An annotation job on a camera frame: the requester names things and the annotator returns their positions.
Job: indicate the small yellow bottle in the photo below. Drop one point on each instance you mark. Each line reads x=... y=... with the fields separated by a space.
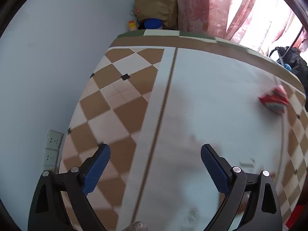
x=131 y=25

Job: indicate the blue-lidded can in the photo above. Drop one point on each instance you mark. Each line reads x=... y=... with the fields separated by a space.
x=153 y=24

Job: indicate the brown paper bag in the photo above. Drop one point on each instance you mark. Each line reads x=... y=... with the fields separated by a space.
x=156 y=8

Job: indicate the white wall socket panel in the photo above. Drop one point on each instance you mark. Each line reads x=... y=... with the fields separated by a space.
x=53 y=148

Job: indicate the grey fuzzy cloth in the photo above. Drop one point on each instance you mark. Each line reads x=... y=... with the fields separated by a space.
x=136 y=226

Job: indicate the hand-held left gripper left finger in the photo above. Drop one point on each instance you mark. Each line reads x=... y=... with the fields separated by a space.
x=96 y=170

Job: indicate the checkered brown tablecloth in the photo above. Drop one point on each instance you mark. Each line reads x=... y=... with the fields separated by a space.
x=192 y=101

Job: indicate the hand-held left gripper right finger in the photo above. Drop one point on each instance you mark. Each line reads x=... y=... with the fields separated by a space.
x=214 y=169

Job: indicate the pink floral curtain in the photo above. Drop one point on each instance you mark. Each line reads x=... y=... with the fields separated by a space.
x=216 y=7

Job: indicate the red triangular wrapper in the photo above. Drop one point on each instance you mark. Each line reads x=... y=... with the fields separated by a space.
x=274 y=99

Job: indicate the scissors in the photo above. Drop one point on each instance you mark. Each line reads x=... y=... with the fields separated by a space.
x=135 y=15

